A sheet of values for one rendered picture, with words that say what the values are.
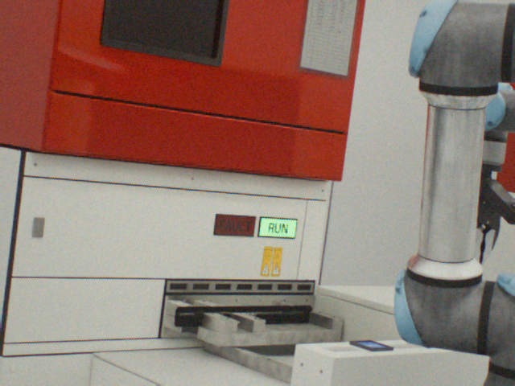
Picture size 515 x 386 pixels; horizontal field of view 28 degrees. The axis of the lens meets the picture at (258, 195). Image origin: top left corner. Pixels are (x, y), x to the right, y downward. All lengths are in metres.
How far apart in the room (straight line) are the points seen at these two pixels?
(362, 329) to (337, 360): 0.71
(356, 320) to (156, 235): 0.53
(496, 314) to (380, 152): 3.27
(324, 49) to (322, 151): 0.24
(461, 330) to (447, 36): 0.44
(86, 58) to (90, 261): 0.42
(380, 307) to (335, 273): 2.33
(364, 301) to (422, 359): 0.56
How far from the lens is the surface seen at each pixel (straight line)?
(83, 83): 2.05
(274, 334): 2.33
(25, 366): 2.14
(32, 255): 2.09
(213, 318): 2.27
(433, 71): 1.54
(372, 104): 4.78
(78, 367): 2.20
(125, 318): 2.23
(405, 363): 1.88
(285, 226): 2.46
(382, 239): 4.93
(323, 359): 1.76
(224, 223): 2.34
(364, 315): 2.44
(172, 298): 2.27
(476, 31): 1.52
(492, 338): 1.62
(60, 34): 2.02
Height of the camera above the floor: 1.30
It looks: 3 degrees down
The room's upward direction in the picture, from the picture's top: 7 degrees clockwise
